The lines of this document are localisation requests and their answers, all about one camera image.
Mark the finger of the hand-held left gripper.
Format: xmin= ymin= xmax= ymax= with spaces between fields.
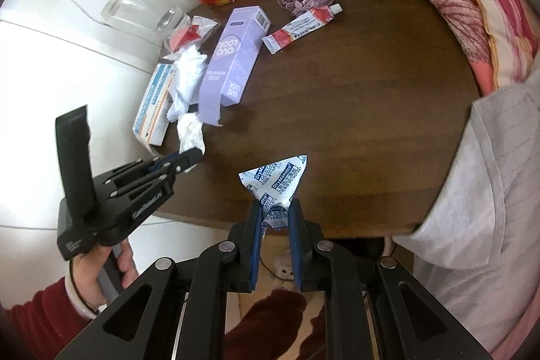
xmin=110 ymin=166 xmax=192 ymax=194
xmin=110 ymin=149 xmax=202 ymax=184

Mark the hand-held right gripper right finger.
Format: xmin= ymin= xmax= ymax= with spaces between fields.
xmin=289 ymin=197 xmax=492 ymax=360

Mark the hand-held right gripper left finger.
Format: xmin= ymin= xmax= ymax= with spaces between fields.
xmin=55 ymin=200 xmax=264 ymax=360

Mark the small white tissue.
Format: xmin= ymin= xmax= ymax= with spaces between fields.
xmin=176 ymin=112 xmax=206 ymax=155

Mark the blue and white desiccant packet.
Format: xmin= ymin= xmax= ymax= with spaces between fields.
xmin=238 ymin=155 xmax=308 ymax=232

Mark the blue and white medicine box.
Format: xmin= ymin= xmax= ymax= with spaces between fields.
xmin=132 ymin=62 xmax=176 ymax=146

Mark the large white tissue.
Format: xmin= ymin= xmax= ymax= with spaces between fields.
xmin=166 ymin=45 xmax=208 ymax=122

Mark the purple carton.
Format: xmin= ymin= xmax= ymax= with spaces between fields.
xmin=198 ymin=6 xmax=271 ymax=127

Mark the red wrapper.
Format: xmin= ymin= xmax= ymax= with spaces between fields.
xmin=162 ymin=16 xmax=220 ymax=59

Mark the red and white ointment tube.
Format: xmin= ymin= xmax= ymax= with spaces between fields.
xmin=262 ymin=3 xmax=343 ymax=56

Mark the person's left forearm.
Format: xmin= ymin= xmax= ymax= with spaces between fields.
xmin=0 ymin=276 xmax=100 ymax=360

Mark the person's left hand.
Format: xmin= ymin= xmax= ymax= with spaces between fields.
xmin=70 ymin=240 xmax=141 ymax=314

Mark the fluffy white slipper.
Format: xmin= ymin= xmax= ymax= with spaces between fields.
xmin=270 ymin=254 xmax=296 ymax=293

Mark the black wrist band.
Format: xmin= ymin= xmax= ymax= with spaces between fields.
xmin=69 ymin=256 xmax=104 ymax=316

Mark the wooden nightstand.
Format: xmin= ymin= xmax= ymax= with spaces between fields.
xmin=143 ymin=0 xmax=482 ymax=240

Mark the clear glass jar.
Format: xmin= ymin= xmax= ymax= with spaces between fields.
xmin=100 ymin=0 xmax=190 ymax=38

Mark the grey bedsheet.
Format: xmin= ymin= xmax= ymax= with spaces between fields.
xmin=397 ymin=69 xmax=540 ymax=356

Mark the pink striped pillow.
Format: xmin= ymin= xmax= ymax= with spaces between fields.
xmin=404 ymin=0 xmax=540 ymax=95

